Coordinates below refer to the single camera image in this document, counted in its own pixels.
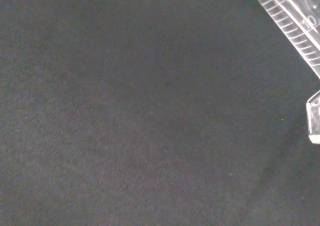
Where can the black bench cloth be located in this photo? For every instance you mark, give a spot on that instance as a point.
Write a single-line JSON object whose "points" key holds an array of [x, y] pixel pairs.
{"points": [[125, 110]]}

